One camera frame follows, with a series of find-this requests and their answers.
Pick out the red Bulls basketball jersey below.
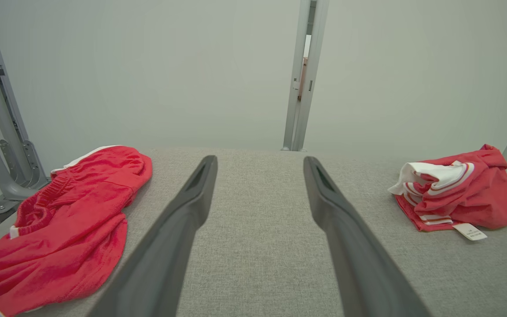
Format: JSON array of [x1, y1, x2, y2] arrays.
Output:
[[388, 144, 507, 241]]

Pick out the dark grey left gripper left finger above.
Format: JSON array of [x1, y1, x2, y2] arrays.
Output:
[[87, 155, 218, 317]]

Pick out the grey metal partition post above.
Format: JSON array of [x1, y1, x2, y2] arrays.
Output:
[[282, 0, 330, 152]]

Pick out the red shorts with white stripe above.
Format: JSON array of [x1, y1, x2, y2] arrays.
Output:
[[0, 145, 153, 317]]

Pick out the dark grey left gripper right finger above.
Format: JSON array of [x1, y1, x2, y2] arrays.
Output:
[[303, 156, 432, 317]]

